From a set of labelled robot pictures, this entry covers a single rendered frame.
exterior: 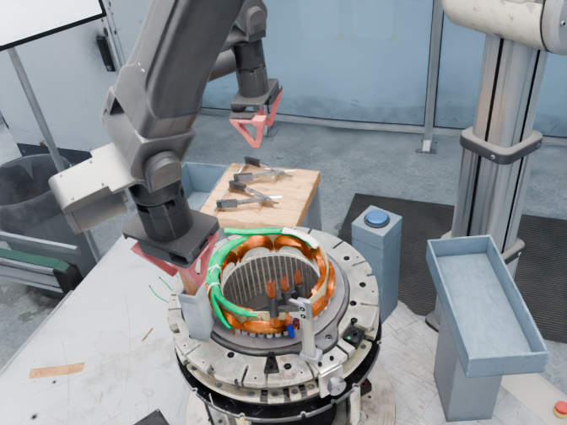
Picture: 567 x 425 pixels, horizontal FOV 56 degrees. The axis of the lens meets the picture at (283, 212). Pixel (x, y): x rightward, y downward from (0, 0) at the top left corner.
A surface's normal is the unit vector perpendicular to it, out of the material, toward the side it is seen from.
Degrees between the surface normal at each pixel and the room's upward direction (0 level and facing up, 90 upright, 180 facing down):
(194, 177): 90
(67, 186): 32
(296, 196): 0
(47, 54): 90
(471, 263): 0
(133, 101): 74
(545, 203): 0
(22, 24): 83
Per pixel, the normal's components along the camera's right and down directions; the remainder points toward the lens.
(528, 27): -0.77, 0.62
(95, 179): 0.07, -0.37
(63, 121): -0.33, 0.60
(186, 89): 0.61, 0.71
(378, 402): -0.09, -0.78
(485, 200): -0.83, 0.40
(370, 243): -0.63, 0.52
